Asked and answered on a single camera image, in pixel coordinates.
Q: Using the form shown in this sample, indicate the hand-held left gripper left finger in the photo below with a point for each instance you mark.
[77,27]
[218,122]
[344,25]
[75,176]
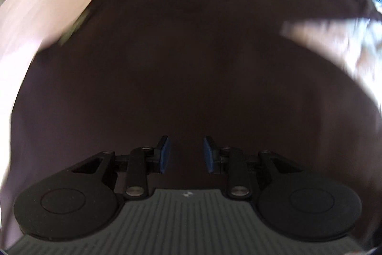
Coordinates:
[164,155]

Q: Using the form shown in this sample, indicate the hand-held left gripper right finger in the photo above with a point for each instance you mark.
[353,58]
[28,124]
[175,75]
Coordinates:
[208,155]

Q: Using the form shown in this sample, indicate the dark grey garment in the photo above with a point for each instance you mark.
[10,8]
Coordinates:
[191,78]

